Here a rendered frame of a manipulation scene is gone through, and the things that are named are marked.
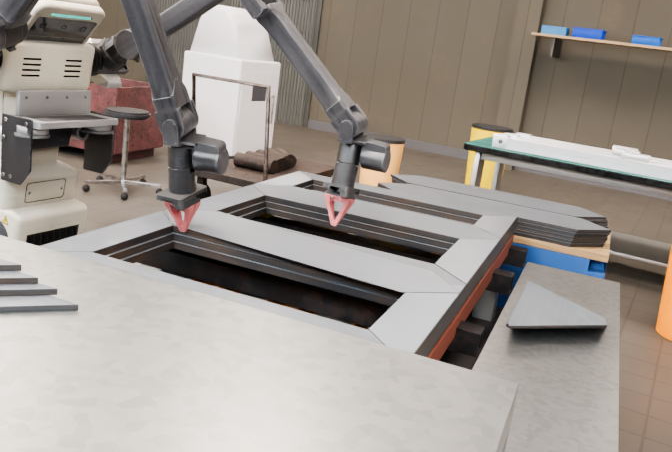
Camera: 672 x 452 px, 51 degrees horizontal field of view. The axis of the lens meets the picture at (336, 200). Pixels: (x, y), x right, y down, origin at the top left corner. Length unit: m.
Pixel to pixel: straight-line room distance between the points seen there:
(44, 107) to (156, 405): 1.40
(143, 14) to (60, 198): 0.71
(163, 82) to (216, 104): 5.63
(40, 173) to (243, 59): 5.19
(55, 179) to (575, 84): 7.77
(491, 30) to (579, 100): 1.41
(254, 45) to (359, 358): 6.64
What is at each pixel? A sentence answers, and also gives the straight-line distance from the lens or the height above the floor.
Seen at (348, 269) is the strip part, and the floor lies 0.86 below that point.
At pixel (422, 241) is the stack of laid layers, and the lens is 1.85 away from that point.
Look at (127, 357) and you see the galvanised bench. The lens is 0.59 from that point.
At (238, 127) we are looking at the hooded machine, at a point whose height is 0.36.
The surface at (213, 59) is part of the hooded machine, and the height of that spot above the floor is 0.97.
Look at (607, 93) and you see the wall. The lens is 9.10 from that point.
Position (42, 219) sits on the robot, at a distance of 1.92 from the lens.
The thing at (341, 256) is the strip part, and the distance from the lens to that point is 1.52.
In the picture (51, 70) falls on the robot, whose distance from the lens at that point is 1.90.
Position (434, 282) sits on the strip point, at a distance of 1.45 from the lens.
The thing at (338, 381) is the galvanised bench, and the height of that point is 1.05.
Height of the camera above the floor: 1.31
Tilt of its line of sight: 13 degrees down
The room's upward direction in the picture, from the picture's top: 8 degrees clockwise
